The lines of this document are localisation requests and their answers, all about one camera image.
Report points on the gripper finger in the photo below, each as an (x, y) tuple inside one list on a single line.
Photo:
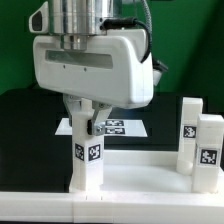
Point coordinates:
[(96, 124), (72, 105)]

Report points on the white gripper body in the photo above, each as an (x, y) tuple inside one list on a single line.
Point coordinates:
[(111, 70)]

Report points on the white desk top tray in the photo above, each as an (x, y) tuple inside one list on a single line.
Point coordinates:
[(130, 171)]

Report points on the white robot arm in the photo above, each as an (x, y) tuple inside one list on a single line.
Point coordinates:
[(85, 49)]

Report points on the fiducial marker sheet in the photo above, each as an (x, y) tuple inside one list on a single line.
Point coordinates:
[(113, 127)]

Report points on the white front fence bar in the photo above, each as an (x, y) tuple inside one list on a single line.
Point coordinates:
[(113, 208)]

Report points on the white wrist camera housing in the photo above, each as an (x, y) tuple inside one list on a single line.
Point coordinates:
[(39, 20)]

